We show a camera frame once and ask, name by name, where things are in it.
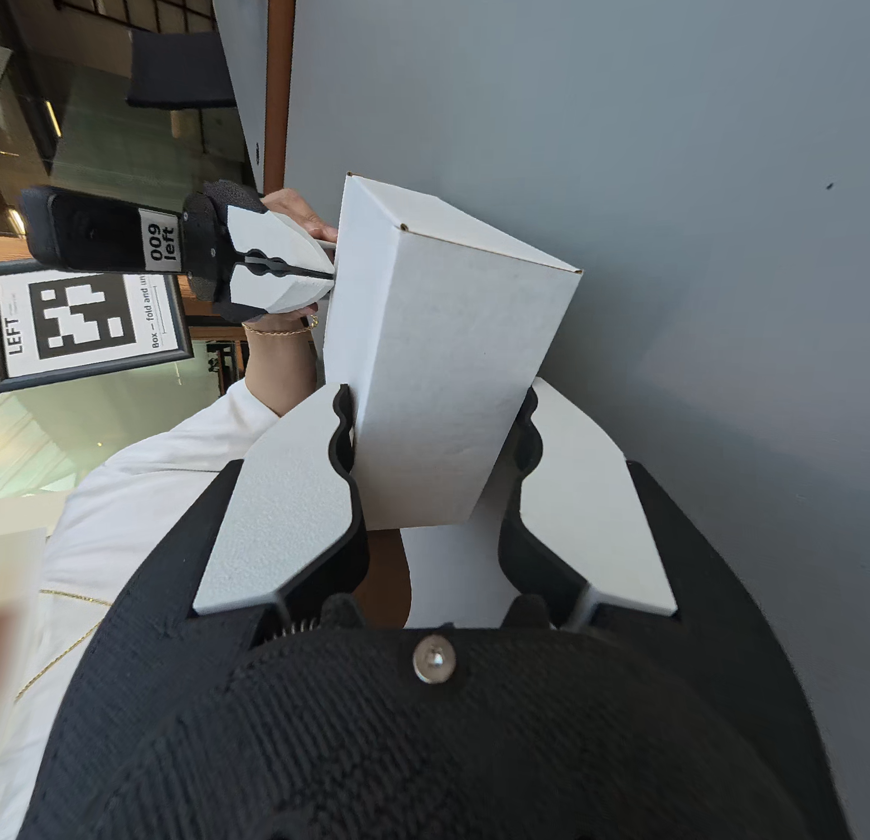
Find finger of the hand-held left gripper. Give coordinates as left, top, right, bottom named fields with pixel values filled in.
left=231, top=268, right=335, bottom=315
left=226, top=204, right=337, bottom=270

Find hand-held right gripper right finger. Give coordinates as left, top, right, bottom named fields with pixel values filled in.
left=498, top=377, right=679, bottom=632

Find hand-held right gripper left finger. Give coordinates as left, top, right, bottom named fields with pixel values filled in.
left=192, top=382, right=371, bottom=618

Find white cardboard box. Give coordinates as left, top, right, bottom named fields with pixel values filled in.
left=323, top=172, right=584, bottom=531

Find person's left hand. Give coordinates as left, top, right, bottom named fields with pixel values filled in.
left=241, top=189, right=339, bottom=336

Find black framed tag sign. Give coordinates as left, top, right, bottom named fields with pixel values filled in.
left=0, top=259, right=195, bottom=394

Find dark blue chair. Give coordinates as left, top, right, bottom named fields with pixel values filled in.
left=126, top=30, right=237, bottom=111

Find grey desk with brown edge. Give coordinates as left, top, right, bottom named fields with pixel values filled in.
left=211, top=0, right=274, bottom=194

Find gold chain bracelet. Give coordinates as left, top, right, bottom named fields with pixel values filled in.
left=241, top=315, right=319, bottom=338

